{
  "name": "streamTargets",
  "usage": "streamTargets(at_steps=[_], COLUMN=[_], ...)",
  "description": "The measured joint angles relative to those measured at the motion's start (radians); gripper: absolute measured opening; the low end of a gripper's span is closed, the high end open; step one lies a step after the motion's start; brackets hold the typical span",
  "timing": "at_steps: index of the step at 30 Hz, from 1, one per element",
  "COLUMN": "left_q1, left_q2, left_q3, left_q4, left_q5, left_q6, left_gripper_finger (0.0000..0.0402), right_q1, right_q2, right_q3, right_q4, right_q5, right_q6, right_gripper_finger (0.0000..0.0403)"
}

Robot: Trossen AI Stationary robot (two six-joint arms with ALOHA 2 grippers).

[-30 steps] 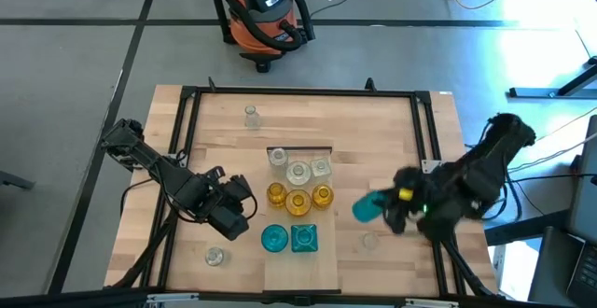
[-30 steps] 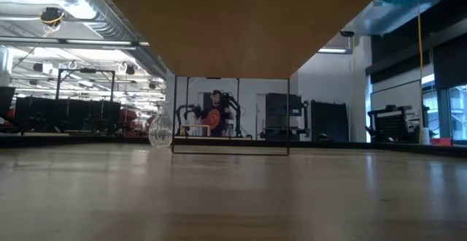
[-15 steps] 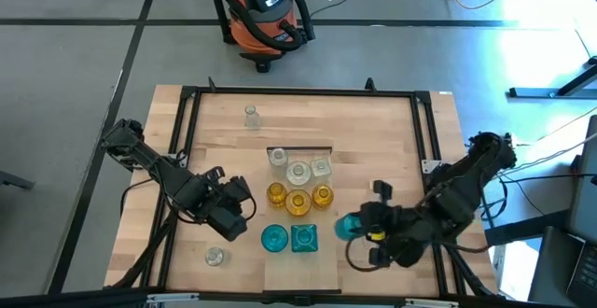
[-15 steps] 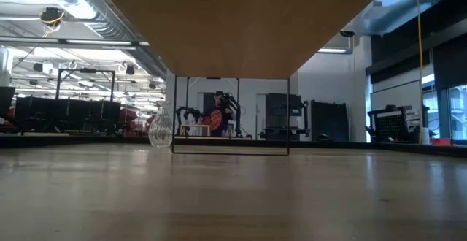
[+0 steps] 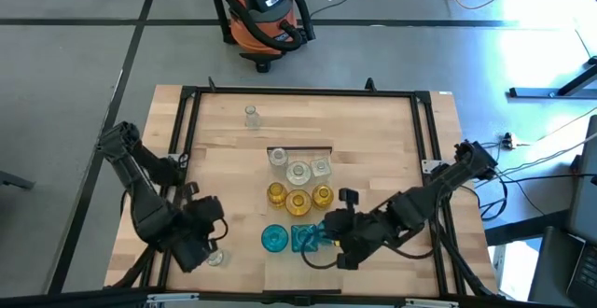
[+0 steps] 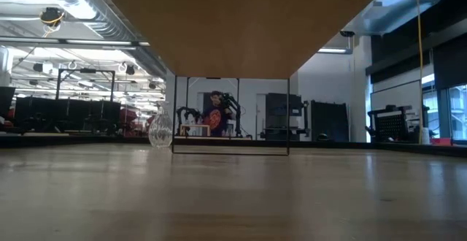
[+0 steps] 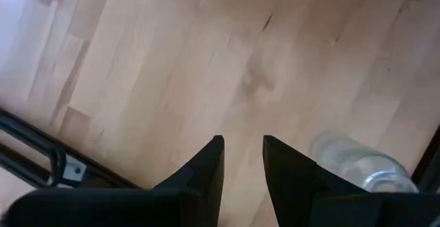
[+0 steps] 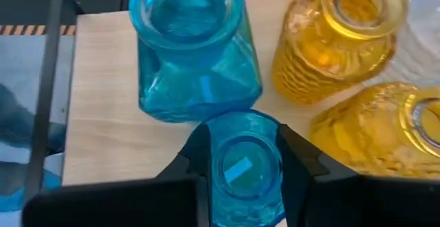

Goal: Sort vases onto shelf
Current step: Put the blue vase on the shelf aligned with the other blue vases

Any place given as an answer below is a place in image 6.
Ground small wooden shelf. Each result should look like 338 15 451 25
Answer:
180 123 212 137

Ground wooden shelf with black legs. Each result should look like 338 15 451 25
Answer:
93 0 396 157

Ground person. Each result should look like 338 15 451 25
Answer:
201 90 234 138

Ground black cabinet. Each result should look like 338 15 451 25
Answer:
264 92 304 142

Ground clear ribbed glass bottle vase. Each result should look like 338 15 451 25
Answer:
147 100 174 148

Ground black panel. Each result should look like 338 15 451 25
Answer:
310 99 350 142

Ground short ceiling light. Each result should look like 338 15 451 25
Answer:
317 47 354 55

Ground black perforated cart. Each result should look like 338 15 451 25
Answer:
366 104 431 144

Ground black partition screens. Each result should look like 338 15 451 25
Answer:
14 96 122 133

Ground long ceiling light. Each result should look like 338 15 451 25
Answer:
0 36 151 48

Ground black metal frame rig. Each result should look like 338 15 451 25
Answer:
55 68 117 102

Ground silver ventilation duct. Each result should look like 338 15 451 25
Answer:
27 0 169 77

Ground whiteboard with black frame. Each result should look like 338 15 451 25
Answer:
369 79 423 111

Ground black aluminium table frame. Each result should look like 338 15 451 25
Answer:
0 134 467 158

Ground yellow hanging cord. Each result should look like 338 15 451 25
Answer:
416 0 426 143

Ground black ceiling cable reel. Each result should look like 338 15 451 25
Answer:
39 7 66 28

